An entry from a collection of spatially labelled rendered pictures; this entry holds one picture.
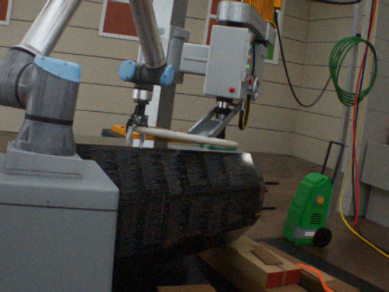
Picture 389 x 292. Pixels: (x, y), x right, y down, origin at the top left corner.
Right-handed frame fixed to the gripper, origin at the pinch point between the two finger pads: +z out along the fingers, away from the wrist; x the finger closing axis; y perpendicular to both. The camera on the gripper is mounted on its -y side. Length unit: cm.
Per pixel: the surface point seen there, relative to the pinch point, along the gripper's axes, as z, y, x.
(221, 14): -79, -44, 43
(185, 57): -59, -112, 39
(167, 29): -76, -109, 22
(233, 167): 7, -33, 60
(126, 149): 4.5, -20.4, -1.1
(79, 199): 10, 92, -23
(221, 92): -33, -45, 50
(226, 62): -51, -44, 50
